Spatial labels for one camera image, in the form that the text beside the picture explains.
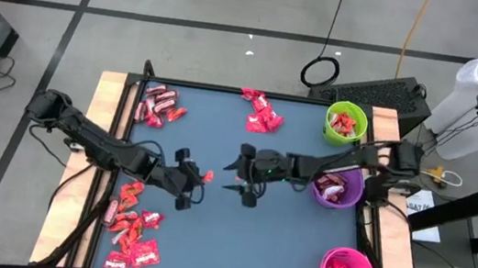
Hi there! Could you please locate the black perforated computer case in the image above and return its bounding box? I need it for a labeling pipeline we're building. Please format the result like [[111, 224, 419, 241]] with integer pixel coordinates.
[[303, 63, 437, 141]]

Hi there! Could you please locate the purple plastic bucket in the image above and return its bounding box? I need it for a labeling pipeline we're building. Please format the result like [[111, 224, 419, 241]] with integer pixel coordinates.
[[306, 162, 368, 213]]

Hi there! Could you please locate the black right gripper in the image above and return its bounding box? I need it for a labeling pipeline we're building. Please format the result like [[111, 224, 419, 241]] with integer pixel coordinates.
[[218, 140, 296, 215]]

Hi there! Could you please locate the green plastic bucket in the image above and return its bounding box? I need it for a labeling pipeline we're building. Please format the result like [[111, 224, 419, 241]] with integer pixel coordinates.
[[321, 97, 372, 151]]

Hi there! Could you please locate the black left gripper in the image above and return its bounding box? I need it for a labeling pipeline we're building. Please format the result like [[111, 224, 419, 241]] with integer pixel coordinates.
[[145, 143, 212, 215]]

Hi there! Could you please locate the white paper sheet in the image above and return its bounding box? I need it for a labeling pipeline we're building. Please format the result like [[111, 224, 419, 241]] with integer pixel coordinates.
[[400, 187, 448, 245]]

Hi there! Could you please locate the red white KitKat pack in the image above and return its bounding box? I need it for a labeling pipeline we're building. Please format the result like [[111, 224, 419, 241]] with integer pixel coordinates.
[[321, 184, 347, 204], [313, 174, 331, 192]]

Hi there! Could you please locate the black coiled cable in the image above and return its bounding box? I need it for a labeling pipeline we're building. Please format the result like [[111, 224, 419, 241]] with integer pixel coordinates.
[[298, 0, 350, 92]]

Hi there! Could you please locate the white candy wrapper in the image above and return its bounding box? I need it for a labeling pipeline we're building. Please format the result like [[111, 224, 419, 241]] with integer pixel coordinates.
[[109, 227, 130, 248]]

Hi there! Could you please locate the wooden board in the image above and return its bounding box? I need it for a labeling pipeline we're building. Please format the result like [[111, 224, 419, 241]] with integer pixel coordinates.
[[28, 63, 130, 268], [350, 106, 444, 268]]

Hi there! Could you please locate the yellow cable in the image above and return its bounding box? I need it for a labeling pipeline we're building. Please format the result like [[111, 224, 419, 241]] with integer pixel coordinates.
[[394, 0, 433, 83]]

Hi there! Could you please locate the white cable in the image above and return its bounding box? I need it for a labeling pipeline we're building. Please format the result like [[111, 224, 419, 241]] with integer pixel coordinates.
[[417, 165, 465, 190]]

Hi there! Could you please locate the yellow connector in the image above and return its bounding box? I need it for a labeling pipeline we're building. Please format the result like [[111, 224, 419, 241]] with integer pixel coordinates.
[[425, 163, 449, 189]]

